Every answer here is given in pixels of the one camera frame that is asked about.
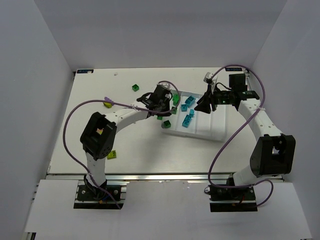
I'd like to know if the dark label sticker left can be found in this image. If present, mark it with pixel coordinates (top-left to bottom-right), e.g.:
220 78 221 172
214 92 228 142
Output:
76 69 94 74

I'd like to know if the green curved lego brick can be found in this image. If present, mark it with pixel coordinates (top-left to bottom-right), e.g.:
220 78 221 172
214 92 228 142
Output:
172 94 180 106

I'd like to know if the white compartment tray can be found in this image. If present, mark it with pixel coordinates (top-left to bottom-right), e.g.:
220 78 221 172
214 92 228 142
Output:
161 104 228 142

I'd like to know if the lime curved lego brick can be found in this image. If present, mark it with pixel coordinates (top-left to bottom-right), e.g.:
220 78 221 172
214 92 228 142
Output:
103 102 113 109

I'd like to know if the green square lego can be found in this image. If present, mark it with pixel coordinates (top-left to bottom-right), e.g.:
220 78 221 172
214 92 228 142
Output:
171 107 177 115
131 84 140 92

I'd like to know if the teal 2x4 lego brick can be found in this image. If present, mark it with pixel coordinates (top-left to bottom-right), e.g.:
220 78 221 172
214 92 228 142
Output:
181 114 192 128

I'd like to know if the lime 2x2 lego brick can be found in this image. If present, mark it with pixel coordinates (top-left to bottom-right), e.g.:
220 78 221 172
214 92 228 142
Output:
106 150 117 160

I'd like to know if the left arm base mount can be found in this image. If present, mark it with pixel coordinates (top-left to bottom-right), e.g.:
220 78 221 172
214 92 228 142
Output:
73 183 127 210

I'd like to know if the teal small lego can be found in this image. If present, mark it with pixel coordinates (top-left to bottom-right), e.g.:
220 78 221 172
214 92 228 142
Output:
180 104 188 112

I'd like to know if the purple scalloped lego brick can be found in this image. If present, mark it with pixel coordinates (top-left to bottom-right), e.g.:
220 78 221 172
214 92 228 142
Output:
104 96 114 104

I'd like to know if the dark label sticker right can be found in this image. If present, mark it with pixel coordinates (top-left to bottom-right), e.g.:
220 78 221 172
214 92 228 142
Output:
224 66 243 72

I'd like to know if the dark label sticker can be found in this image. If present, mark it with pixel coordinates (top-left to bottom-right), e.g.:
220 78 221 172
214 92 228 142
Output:
224 66 243 72
76 69 94 74

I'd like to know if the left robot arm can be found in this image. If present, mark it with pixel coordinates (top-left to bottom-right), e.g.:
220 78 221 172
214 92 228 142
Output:
80 84 172 188

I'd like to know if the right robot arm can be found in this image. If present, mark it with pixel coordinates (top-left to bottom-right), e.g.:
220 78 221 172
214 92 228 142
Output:
195 72 296 189

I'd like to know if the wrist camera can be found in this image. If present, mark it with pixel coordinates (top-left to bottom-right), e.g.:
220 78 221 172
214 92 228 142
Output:
159 82 171 91
203 72 218 94

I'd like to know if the teal curved large lego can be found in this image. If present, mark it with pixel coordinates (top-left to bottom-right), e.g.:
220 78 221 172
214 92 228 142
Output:
184 95 196 108

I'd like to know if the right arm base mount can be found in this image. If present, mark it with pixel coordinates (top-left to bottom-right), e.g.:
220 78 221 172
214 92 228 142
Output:
203 185 258 213

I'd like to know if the teal square lego brick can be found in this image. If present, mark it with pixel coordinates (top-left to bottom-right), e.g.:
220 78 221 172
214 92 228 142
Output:
189 109 195 117

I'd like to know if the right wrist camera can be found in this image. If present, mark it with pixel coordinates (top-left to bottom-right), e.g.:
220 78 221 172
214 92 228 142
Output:
203 72 218 94

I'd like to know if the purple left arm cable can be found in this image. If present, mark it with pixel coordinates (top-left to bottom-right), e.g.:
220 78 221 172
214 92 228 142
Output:
62 80 180 210

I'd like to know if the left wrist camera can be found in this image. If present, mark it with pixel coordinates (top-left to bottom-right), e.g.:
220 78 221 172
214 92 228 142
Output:
159 82 171 91

